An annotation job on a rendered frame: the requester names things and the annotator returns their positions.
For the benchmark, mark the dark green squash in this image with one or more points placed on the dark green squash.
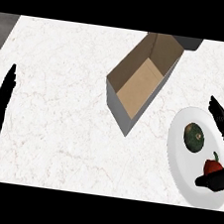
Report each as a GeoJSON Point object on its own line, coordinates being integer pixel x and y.
{"type": "Point", "coordinates": [194, 137]}

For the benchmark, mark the white round plate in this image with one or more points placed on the white round plate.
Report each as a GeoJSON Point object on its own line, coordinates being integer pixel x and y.
{"type": "Point", "coordinates": [184, 160]}

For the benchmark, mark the open cardboard box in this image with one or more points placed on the open cardboard box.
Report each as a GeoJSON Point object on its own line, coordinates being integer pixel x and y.
{"type": "Point", "coordinates": [141, 83]}

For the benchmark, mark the red bell pepper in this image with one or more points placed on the red bell pepper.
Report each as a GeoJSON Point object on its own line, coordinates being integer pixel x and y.
{"type": "Point", "coordinates": [212, 166]}

